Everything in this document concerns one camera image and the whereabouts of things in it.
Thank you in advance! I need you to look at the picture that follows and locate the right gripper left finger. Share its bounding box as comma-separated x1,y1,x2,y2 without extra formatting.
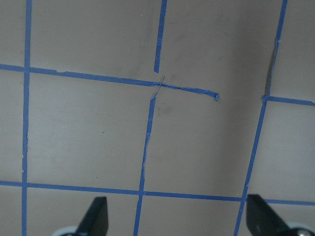
73,197,109,236

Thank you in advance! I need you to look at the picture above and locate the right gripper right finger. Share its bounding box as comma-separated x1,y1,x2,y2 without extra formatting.
246,194,290,236

